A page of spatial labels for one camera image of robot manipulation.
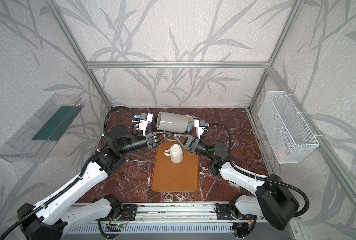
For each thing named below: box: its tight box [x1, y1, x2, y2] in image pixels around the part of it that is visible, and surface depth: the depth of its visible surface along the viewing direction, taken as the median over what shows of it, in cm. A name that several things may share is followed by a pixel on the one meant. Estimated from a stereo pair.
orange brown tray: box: [151, 134, 199, 192], surface depth 88 cm
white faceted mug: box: [164, 144, 184, 163], surface depth 88 cm
